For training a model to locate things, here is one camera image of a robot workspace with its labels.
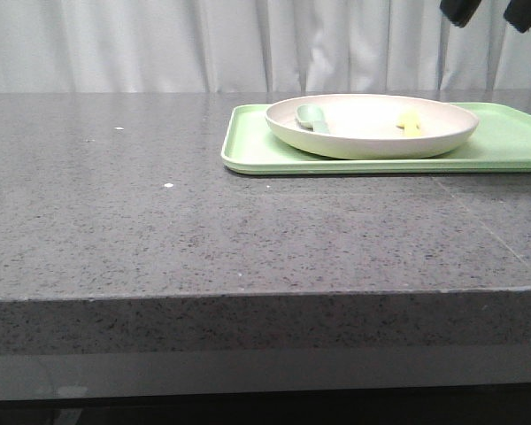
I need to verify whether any light green rectangular tray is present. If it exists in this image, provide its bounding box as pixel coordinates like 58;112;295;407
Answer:
221;102;531;175

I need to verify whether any cream round plate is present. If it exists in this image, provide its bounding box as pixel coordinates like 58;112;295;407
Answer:
265;94;479;159

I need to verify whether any yellow plastic fork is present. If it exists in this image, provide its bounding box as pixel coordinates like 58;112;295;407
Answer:
396;109;421;137

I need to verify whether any white pleated curtain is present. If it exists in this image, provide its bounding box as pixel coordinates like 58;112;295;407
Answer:
0;1;531;93

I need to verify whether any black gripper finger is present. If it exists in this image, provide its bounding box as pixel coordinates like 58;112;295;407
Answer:
504;0;531;33
439;0;481;27

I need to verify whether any teal green plastic spoon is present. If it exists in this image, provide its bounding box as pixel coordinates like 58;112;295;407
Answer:
296;104;330;135

